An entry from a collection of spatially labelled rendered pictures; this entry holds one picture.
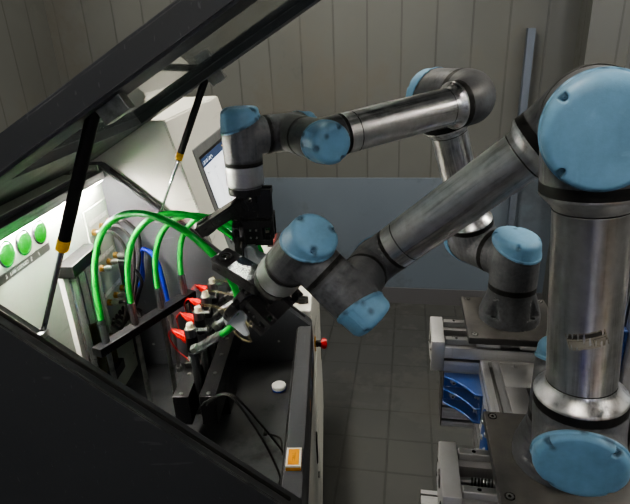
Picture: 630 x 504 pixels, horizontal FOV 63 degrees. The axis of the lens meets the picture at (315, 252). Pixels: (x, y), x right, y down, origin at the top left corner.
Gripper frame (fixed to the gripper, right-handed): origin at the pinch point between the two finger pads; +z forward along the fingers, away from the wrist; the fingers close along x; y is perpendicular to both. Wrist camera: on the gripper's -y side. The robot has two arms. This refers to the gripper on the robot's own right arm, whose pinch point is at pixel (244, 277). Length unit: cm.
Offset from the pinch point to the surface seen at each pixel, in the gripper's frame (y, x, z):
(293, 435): 9.6, -13.2, 31.1
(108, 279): -41.4, 24.5, 10.6
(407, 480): 48, 66, 126
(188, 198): -20.3, 36.5, -7.8
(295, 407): 9.5, -4.2, 31.1
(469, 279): 111, 218, 106
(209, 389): -10.7, -0.8, 28.1
